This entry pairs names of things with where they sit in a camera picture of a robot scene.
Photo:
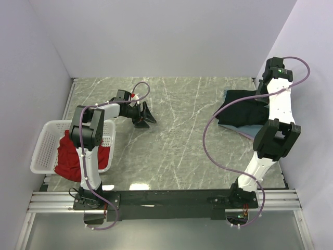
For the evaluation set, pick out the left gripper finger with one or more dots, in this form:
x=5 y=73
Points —
x=146 y=114
x=141 y=124

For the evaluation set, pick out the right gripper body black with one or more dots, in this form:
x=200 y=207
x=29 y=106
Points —
x=261 y=89

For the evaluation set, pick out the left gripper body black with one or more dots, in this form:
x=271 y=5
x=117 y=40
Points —
x=134 y=113

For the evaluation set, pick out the black t shirt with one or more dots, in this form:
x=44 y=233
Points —
x=245 y=113

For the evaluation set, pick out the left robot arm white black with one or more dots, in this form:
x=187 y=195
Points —
x=86 y=131

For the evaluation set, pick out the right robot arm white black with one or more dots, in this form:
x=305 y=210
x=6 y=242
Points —
x=278 y=135

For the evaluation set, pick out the folded blue t shirt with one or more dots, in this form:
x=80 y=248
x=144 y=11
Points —
x=247 y=129

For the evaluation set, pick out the folded purple t shirt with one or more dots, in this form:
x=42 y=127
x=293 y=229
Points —
x=250 y=136

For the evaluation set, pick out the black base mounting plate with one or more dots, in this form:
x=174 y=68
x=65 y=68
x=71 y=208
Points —
x=163 y=204

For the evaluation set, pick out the red t shirt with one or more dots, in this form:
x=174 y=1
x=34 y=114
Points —
x=68 y=165

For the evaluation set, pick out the white plastic laundry basket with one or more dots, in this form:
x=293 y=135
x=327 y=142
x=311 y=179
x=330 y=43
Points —
x=45 y=155

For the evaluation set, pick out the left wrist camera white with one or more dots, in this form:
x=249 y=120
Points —
x=135 y=100

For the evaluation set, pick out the aluminium rail frame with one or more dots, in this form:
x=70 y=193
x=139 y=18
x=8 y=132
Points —
x=62 y=202

